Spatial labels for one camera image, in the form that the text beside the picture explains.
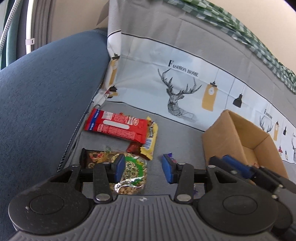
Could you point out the yellow snack packet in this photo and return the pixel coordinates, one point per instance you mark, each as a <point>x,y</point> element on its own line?
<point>150,141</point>

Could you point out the green checkered cloth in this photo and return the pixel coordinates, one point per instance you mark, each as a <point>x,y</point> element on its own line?
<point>254,41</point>

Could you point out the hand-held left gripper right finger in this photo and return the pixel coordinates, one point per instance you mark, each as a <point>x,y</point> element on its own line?
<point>167,169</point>

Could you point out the small red snack packet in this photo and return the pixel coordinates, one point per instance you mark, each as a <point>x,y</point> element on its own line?
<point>134,148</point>

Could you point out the clear peanut packet green label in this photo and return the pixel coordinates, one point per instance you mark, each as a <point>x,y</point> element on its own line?
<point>135,171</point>

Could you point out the white pipe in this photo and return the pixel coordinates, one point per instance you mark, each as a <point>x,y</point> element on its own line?
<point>29,23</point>

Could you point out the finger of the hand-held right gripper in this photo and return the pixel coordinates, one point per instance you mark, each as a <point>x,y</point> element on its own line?
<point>238,166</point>
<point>266,175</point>

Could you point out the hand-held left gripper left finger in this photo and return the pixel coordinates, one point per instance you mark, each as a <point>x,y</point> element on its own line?
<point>119,168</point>

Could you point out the green curtain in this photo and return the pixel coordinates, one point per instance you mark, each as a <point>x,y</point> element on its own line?
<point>13,41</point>

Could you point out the purple snack packet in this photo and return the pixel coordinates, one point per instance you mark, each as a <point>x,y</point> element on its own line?
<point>172,158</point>

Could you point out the cardboard box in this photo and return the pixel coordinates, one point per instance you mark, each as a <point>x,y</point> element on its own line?
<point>231,134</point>

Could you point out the dark brown snack packet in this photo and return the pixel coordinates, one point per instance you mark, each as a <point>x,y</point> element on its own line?
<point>92,157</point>

